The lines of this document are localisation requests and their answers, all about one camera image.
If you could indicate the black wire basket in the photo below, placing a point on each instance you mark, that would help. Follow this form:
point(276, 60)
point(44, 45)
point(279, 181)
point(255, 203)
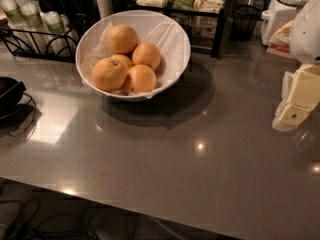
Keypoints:
point(244, 22)

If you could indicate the stacked plastic cups left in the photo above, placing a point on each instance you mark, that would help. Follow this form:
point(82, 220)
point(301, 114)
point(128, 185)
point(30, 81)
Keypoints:
point(16, 20)

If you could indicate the orange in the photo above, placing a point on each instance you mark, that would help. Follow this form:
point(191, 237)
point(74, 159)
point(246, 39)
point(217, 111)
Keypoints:
point(140, 79)
point(122, 39)
point(147, 53)
point(109, 74)

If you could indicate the stacked plastic cups middle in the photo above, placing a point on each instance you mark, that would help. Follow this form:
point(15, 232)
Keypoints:
point(36, 26)

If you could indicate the white appliance with bowls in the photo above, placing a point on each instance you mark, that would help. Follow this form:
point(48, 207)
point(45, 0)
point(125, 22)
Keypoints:
point(279, 12)

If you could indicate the stacked plastic cups right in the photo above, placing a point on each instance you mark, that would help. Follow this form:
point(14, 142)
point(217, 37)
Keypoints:
point(55, 26)

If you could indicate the green sachet stack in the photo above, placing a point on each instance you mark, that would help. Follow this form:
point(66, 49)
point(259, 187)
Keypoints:
point(180, 4)

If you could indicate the black pan on stand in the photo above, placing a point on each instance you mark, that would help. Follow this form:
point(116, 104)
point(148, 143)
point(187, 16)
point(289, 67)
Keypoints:
point(17, 108)

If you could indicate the white bowl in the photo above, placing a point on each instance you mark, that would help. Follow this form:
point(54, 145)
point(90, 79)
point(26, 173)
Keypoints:
point(173, 40)

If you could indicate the white paper bowl liner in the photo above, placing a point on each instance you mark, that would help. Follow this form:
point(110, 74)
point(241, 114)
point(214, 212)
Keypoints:
point(166, 37)

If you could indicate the black wire cup rack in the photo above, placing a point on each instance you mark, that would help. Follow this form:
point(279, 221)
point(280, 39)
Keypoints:
point(72, 36)

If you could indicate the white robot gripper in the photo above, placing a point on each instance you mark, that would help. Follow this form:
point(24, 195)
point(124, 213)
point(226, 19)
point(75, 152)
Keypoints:
point(306, 34)

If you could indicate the red and white packet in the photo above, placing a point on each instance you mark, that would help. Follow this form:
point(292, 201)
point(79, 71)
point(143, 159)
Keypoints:
point(282, 50)

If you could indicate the stacked plastic cups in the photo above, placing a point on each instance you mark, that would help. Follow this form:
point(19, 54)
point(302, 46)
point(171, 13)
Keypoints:
point(36, 26)
point(55, 26)
point(16, 20)

